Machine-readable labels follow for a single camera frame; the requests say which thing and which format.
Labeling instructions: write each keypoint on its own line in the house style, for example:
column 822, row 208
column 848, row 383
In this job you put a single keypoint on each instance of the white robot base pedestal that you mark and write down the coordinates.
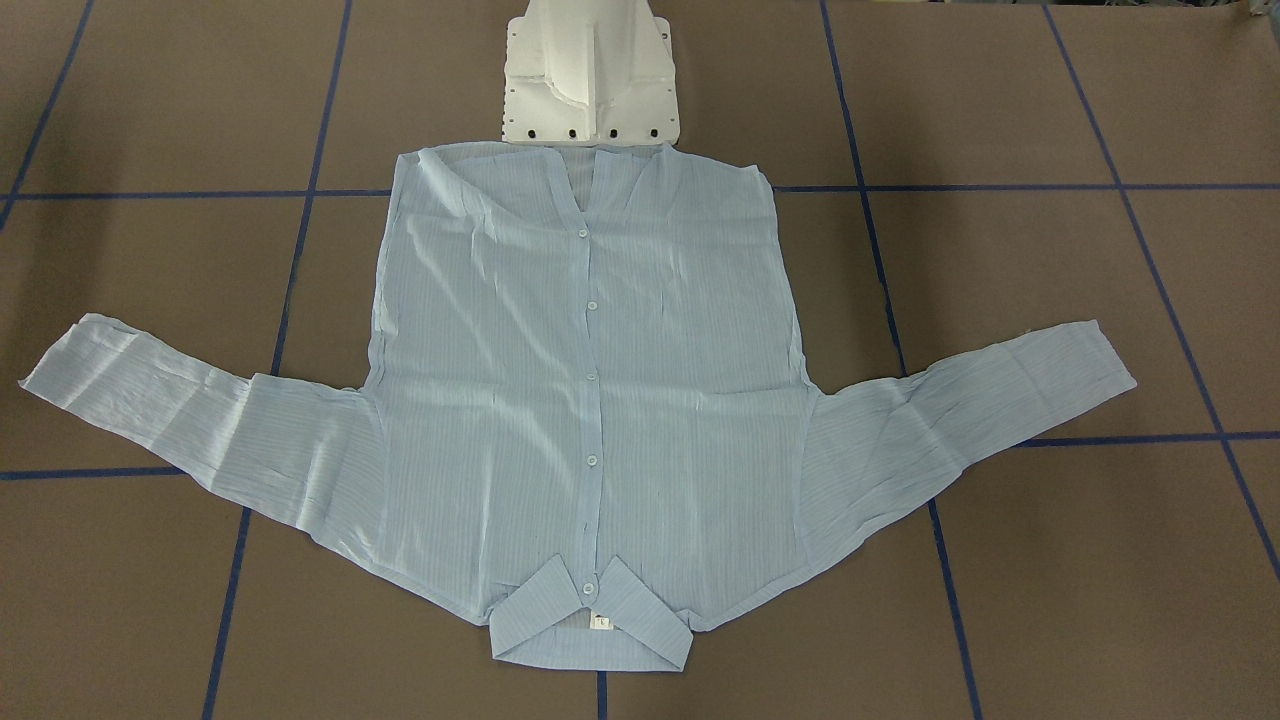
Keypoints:
column 587, row 73

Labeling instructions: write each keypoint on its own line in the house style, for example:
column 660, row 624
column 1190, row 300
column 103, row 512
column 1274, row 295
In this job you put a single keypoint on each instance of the light blue button-up shirt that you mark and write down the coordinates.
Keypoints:
column 587, row 423

